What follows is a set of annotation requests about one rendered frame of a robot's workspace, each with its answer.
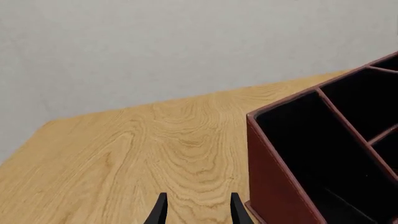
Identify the red-brown desk caddy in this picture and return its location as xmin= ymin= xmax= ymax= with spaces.
xmin=244 ymin=51 xmax=398 ymax=224

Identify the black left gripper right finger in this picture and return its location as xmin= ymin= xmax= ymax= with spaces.
xmin=230 ymin=192 xmax=255 ymax=224

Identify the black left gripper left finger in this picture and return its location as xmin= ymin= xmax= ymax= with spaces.
xmin=144 ymin=192 xmax=169 ymax=224

